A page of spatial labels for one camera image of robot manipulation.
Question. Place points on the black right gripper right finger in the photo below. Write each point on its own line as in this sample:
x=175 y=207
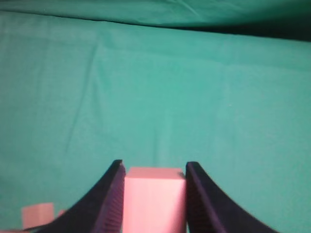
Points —
x=210 y=210

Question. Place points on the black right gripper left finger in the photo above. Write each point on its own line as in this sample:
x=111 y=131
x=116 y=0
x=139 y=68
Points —
x=100 y=210

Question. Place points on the pink cube column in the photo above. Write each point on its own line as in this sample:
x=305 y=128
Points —
x=37 y=215
x=61 y=212
x=154 y=200

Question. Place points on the green cloth backdrop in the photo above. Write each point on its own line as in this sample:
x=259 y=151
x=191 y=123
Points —
x=226 y=83

